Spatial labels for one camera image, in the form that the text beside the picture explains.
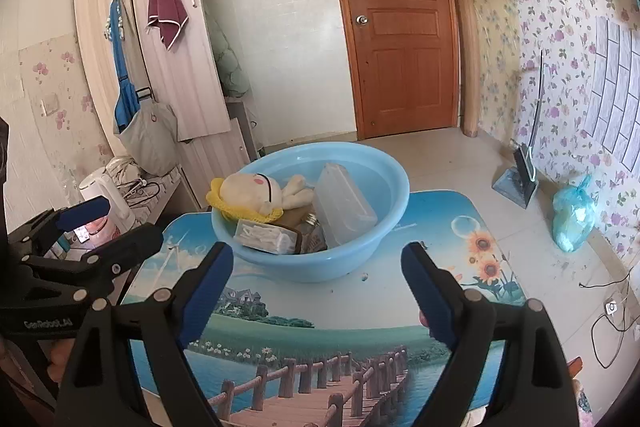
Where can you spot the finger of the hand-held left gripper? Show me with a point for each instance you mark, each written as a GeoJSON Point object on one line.
{"type": "Point", "coordinates": [80, 214]}
{"type": "Point", "coordinates": [130, 247]}

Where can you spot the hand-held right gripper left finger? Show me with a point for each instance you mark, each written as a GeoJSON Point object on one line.
{"type": "Point", "coordinates": [207, 292]}

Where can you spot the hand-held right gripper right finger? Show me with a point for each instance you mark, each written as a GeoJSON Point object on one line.
{"type": "Point", "coordinates": [430, 297]}

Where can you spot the bag of cotton swabs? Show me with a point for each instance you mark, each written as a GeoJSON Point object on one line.
{"type": "Point", "coordinates": [260, 237]}

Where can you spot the blue plastic basin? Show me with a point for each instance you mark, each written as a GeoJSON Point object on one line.
{"type": "Point", "coordinates": [350, 257]}

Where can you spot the white plush toy yellow hat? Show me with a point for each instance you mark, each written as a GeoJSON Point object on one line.
{"type": "Point", "coordinates": [245, 194]}

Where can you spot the clear plastic box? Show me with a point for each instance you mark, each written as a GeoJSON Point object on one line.
{"type": "Point", "coordinates": [345, 202]}

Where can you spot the white electric kettle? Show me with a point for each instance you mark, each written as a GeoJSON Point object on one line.
{"type": "Point", "coordinates": [107, 197]}

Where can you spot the grey cloth bag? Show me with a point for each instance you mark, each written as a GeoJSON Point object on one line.
{"type": "Point", "coordinates": [150, 142]}

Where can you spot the blue apron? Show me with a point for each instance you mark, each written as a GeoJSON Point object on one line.
{"type": "Point", "coordinates": [122, 72]}

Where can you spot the blue trash bag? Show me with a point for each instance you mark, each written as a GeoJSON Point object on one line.
{"type": "Point", "coordinates": [572, 217]}

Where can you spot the pink blanket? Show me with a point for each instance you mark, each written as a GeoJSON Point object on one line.
{"type": "Point", "coordinates": [584, 402]}

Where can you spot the light wooden wardrobe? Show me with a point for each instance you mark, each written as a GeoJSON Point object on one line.
{"type": "Point", "coordinates": [195, 57]}

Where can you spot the green quilt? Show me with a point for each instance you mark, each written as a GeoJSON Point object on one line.
{"type": "Point", "coordinates": [227, 57]}

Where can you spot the maroon towel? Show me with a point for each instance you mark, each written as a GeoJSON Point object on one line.
{"type": "Point", "coordinates": [167, 2]}

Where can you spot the brown wooden door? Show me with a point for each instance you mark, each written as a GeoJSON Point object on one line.
{"type": "Point", "coordinates": [395, 32]}

